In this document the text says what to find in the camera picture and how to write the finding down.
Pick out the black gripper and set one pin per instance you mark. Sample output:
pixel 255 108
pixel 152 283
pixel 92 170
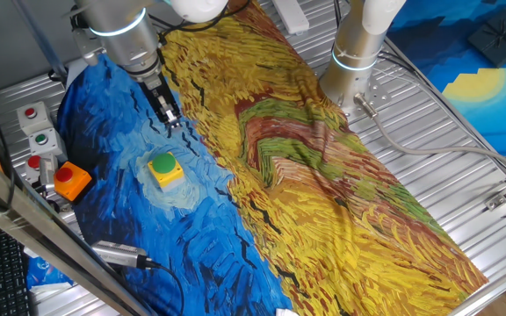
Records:
pixel 156 94

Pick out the yellow box with green button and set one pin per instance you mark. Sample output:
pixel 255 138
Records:
pixel 164 163

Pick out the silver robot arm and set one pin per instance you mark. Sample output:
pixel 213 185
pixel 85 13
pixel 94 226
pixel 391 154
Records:
pixel 121 39

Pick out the orange box with red button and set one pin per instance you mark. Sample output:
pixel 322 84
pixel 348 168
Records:
pixel 75 186

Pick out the grey box with green button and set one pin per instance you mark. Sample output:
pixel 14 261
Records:
pixel 44 142

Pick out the grey box with red button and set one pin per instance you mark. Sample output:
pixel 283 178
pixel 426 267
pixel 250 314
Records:
pixel 31 118
pixel 32 163

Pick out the grey pole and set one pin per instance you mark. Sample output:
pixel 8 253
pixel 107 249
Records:
pixel 42 44

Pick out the white power strip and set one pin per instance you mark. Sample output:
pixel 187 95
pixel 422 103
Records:
pixel 292 17

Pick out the painted wheatfield cloth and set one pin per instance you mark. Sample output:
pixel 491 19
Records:
pixel 323 197

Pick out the blue poster with yellow sun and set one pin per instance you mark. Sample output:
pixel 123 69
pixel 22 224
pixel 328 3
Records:
pixel 499 114

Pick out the black gift box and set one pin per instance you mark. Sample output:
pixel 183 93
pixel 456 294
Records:
pixel 503 37

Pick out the silver ribbed camera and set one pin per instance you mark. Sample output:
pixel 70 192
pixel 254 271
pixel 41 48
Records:
pixel 117 253

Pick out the metal frame beam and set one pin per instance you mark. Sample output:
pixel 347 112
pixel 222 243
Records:
pixel 38 219

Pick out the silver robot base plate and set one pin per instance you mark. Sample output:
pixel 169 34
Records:
pixel 378 94

